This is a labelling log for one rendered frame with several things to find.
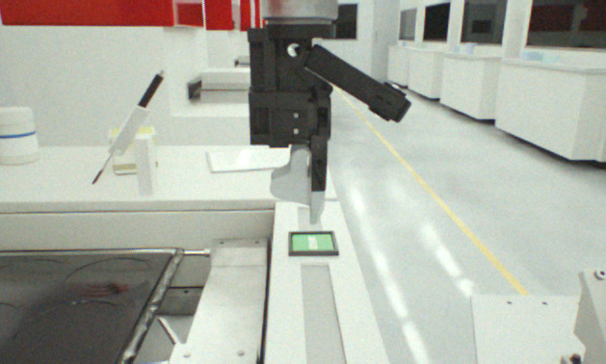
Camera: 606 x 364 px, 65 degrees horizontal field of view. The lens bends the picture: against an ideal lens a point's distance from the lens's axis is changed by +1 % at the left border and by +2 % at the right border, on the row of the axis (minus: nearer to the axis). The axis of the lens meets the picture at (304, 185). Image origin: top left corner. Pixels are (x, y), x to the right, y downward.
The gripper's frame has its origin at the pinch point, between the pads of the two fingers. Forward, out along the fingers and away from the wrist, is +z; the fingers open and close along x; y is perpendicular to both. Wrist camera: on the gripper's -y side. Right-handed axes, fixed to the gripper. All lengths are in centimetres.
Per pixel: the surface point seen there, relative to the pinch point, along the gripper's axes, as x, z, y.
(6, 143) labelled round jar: -34, -1, 53
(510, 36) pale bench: -574, -14, -281
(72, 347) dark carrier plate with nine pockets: 9.3, 10.1, 24.6
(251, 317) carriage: 2.1, 12.0, 7.8
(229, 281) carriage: -6.2, 12.0, 11.3
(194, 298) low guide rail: -7.9, 15.4, 16.6
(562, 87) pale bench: -396, 31, -255
